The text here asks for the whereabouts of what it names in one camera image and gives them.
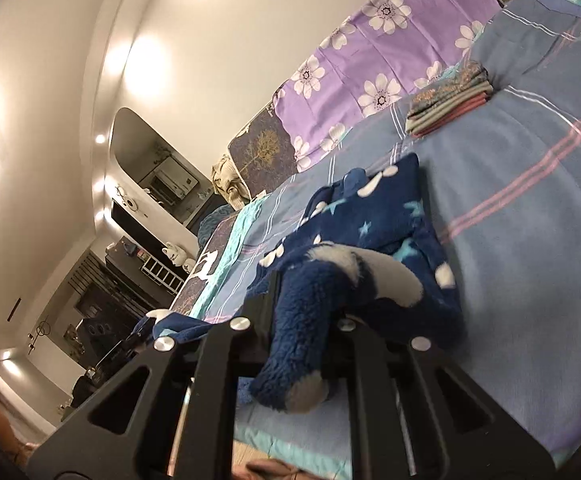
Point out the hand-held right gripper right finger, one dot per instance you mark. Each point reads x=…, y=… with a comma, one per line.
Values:
x=370, y=360

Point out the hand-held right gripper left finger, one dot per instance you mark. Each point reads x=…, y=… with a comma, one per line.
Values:
x=220, y=360

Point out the small white cat figurine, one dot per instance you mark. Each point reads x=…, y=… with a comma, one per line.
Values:
x=189, y=266

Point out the floral folded garment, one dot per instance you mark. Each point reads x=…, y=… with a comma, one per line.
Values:
x=450, y=87

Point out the beige plush toy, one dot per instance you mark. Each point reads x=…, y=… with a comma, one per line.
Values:
x=230, y=180

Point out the white ladder rack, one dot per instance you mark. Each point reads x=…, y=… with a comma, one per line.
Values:
x=163, y=275

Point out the blue fleece star-print garment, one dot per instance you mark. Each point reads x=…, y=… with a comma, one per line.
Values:
x=320, y=285

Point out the dark shelving unit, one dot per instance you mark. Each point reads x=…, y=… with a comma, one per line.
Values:
x=105, y=305

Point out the arched wall mirror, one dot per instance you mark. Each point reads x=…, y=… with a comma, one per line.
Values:
x=155, y=160

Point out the purple floral pillow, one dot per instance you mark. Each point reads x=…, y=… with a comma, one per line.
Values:
x=370, y=50

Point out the teal deer-print blanket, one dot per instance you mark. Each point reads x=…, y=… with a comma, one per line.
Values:
x=220, y=260

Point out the blue plaid bed sheet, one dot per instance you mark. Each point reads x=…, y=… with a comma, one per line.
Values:
x=520, y=185

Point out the dark pillow with gold print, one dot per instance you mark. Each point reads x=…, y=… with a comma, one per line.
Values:
x=260, y=150

